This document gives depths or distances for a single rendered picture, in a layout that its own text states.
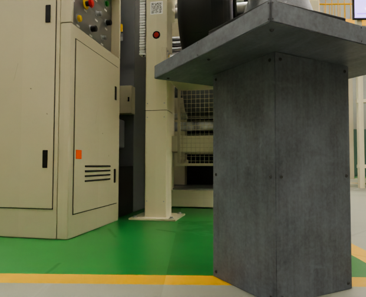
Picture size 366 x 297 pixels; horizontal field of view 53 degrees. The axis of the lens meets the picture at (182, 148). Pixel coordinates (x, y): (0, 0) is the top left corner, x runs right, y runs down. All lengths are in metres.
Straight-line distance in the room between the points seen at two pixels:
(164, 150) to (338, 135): 1.28
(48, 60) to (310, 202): 1.20
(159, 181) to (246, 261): 1.23
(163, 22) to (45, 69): 0.85
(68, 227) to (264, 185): 0.96
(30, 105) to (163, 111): 0.77
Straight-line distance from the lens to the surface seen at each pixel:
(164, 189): 2.09
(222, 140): 0.99
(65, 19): 1.70
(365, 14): 5.92
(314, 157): 0.92
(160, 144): 2.10
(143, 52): 2.24
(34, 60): 1.71
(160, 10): 2.28
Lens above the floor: 0.30
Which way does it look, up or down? 3 degrees up
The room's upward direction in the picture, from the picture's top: straight up
